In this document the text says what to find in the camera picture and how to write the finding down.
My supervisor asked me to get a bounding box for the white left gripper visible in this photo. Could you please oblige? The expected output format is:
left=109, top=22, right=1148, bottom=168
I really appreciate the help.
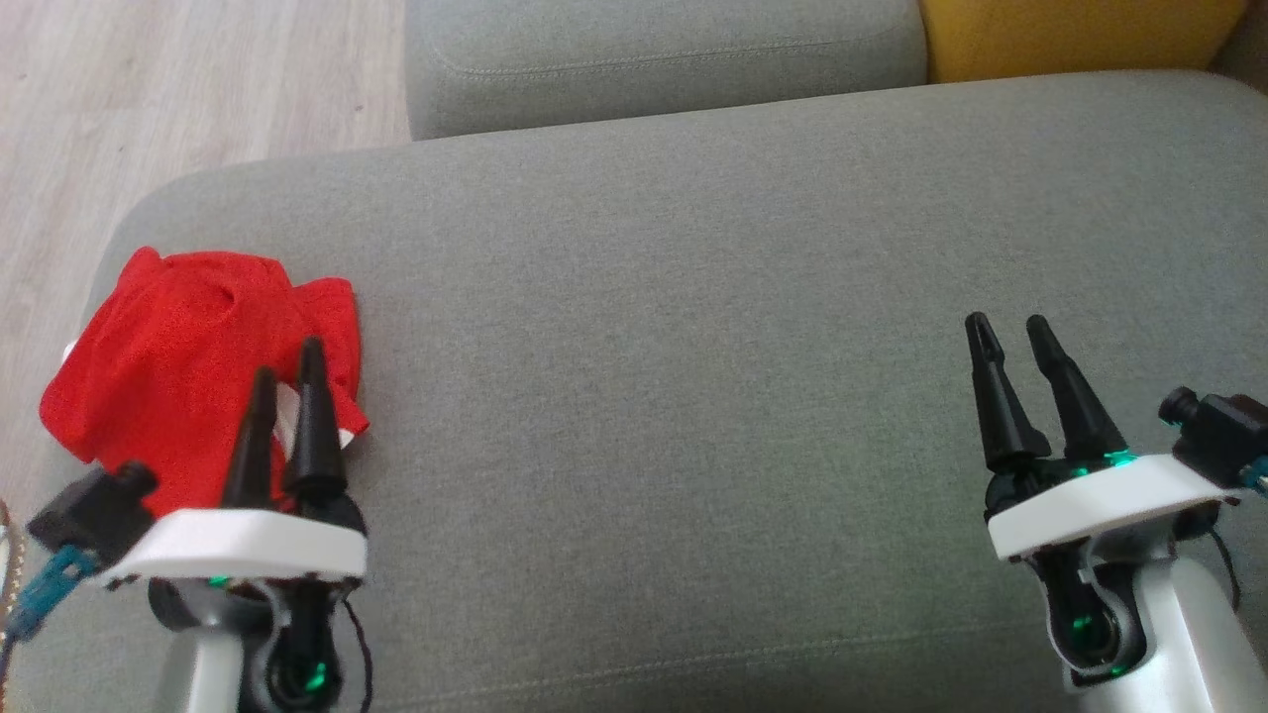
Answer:
left=94, top=337, right=369, bottom=587

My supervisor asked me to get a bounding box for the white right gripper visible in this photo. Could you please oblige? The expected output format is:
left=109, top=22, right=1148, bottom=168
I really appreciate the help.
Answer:
left=965, top=312, right=1251, bottom=563

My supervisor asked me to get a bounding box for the red Bulls 23 jersey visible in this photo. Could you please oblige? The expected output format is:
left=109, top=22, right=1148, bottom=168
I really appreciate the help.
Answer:
left=40, top=246, right=308, bottom=518

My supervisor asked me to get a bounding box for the woven laundry basket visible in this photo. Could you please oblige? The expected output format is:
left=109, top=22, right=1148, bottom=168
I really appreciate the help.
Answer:
left=0, top=498, right=29, bottom=640

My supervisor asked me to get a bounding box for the large yellow sofa back cushion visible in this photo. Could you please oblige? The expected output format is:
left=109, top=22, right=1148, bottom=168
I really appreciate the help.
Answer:
left=917, top=0, right=1251, bottom=85

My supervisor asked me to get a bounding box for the grey sofa seat cushion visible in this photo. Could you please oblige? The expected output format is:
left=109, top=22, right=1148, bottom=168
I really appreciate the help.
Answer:
left=404, top=0, right=929, bottom=142

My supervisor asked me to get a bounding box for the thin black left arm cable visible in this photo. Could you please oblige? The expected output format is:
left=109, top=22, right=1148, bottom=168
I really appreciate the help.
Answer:
left=342, top=594, right=375, bottom=713

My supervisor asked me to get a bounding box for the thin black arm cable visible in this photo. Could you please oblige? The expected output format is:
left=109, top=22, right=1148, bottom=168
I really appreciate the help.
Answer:
left=1211, top=530, right=1241, bottom=607
left=342, top=594, right=375, bottom=713

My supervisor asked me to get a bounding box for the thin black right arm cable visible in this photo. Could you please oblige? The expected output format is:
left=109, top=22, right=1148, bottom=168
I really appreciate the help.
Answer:
left=1211, top=530, right=1241, bottom=607

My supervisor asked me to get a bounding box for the teal left camera plug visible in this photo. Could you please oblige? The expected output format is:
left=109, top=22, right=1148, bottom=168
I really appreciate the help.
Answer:
left=5, top=548, right=100, bottom=640

